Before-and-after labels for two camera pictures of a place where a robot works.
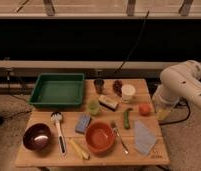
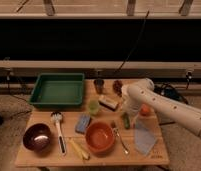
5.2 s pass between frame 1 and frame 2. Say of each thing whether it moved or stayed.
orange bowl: stayed
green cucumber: stayed
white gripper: moved
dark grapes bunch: stayed
